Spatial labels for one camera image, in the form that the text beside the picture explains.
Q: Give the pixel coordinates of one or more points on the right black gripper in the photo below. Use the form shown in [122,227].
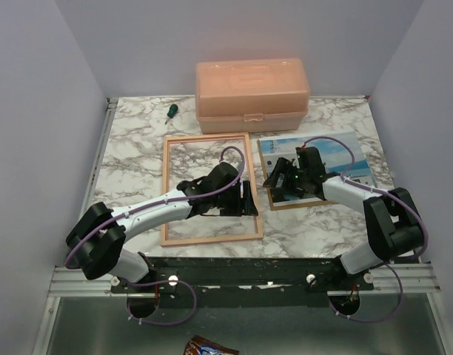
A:
[287,170]

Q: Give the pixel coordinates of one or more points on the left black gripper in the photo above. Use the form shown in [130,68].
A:
[244,206]

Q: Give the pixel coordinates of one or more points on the brown fibreboard backing board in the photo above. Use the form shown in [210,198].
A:
[294,203]

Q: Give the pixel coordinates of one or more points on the building photo print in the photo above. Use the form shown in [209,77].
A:
[334,157]

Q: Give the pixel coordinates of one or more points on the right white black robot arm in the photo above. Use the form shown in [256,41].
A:
[393,225]

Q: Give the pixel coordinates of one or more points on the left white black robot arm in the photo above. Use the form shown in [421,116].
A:
[96,243]

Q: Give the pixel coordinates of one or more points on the orange translucent plastic toolbox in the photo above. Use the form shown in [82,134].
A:
[263,95]

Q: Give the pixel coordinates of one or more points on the brown snack wrapper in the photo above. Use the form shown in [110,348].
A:
[200,346]

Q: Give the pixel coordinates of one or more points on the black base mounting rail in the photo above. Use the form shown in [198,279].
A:
[185,282]

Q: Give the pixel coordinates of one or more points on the green handled screwdriver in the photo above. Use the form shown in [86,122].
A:
[172,112]

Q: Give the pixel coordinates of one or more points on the aluminium extrusion rail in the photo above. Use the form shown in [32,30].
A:
[88,317]

